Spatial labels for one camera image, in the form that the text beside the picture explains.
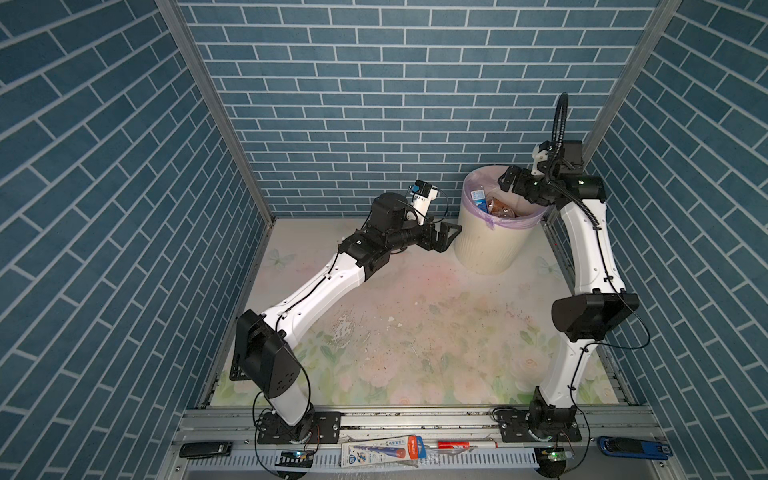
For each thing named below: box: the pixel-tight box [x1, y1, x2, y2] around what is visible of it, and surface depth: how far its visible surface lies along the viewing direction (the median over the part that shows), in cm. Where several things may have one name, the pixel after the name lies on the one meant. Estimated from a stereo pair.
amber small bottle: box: [487, 198, 516, 218], surface depth 96 cm
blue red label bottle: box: [470, 189, 489, 213], surface depth 91 cm
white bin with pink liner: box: [455, 165, 547, 274], surface depth 92 cm
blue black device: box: [596, 436, 673, 461], surface depth 70 cm
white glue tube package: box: [340, 435, 427, 467], surface depth 71 cm
